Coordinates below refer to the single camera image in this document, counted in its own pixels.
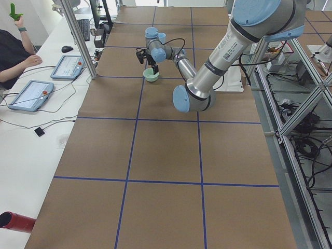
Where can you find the black box with label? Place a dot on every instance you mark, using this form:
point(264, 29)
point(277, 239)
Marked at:
point(99, 38)

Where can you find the small black square device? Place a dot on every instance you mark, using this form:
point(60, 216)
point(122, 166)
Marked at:
point(39, 131)

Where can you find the mint green bowl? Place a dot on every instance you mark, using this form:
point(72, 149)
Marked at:
point(149, 75)

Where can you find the blue teach pendant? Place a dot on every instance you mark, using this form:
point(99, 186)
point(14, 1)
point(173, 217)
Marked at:
point(32, 96)
point(68, 67)

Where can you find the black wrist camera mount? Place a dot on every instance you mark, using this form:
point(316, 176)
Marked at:
point(141, 55)

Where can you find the person's resting hand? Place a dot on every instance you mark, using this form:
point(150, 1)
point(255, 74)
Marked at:
point(33, 60)

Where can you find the near blue teach pendant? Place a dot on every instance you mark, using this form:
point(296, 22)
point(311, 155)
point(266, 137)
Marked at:
point(32, 96)

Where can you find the black keyboard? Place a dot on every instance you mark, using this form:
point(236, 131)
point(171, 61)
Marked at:
point(84, 27)

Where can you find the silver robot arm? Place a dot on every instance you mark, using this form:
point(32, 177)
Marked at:
point(251, 21)

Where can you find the light blue plastic cup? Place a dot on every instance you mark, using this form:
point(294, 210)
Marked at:
point(162, 37)

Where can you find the black computer monitor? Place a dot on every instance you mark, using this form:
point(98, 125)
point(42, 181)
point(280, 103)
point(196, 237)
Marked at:
point(101, 16)

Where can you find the aluminium frame post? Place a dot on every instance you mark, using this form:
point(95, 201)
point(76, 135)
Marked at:
point(78, 37)

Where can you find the person in black shirt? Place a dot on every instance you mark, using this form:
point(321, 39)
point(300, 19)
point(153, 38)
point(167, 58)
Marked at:
point(13, 53)

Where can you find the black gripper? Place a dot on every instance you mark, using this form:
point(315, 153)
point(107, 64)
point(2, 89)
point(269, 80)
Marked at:
point(151, 61)

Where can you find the green plastic tool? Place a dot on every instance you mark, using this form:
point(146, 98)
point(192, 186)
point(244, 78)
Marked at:
point(13, 14)

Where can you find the black computer mouse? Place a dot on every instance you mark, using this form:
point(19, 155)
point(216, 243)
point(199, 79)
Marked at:
point(66, 49)

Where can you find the red cylinder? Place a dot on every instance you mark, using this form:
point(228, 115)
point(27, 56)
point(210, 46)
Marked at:
point(17, 222)

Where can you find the far blue teach pendant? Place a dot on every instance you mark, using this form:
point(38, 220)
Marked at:
point(68, 67)

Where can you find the aluminium side frame rail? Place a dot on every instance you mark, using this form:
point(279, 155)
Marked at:
point(294, 103)

